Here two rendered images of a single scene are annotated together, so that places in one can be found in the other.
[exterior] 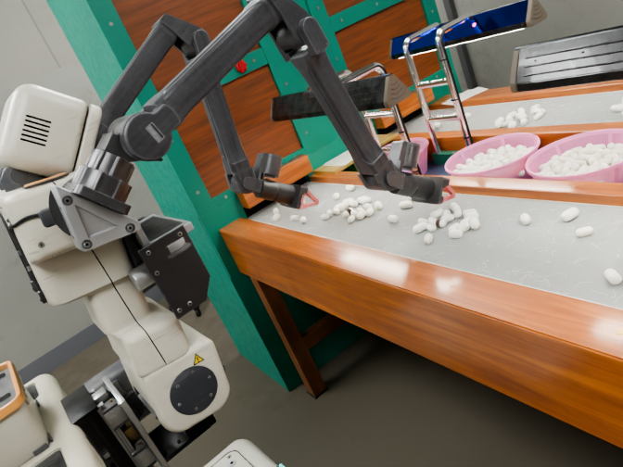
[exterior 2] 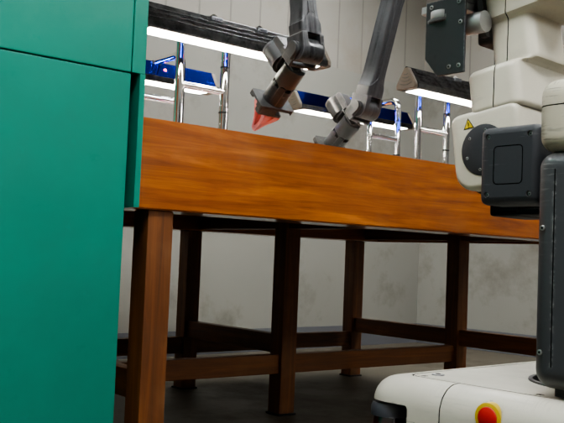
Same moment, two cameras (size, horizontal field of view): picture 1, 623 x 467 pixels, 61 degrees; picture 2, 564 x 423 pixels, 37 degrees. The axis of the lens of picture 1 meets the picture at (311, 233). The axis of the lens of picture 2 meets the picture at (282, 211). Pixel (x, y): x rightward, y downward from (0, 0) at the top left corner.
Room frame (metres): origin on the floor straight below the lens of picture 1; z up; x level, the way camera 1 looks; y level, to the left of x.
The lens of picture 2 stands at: (1.95, 1.99, 0.49)
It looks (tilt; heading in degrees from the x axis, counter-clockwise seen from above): 3 degrees up; 256
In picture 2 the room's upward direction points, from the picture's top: 2 degrees clockwise
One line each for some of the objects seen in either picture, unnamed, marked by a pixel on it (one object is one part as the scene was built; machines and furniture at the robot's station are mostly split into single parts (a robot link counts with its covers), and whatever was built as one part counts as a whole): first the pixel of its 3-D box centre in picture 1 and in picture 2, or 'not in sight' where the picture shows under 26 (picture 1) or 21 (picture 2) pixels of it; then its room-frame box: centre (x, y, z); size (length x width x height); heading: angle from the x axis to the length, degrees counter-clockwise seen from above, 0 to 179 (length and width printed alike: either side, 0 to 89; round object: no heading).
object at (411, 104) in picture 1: (403, 106); not in sight; (2.21, -0.57, 0.83); 0.30 x 0.06 x 0.07; 115
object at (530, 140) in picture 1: (494, 167); not in sight; (1.43, -0.56, 0.72); 0.27 x 0.27 x 0.10
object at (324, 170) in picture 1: (355, 153); not in sight; (2.02, -0.29, 0.77); 0.33 x 0.15 x 0.01; 115
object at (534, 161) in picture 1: (586, 169); not in sight; (1.17, -0.68, 0.72); 0.27 x 0.27 x 0.10
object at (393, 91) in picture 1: (325, 99); (235, 36); (1.55, -0.20, 1.08); 0.62 x 0.08 x 0.07; 25
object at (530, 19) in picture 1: (454, 31); (132, 68); (1.79, -0.70, 1.08); 0.62 x 0.08 x 0.07; 25
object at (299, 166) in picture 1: (274, 180); not in sight; (1.93, 0.04, 0.83); 0.30 x 0.06 x 0.07; 115
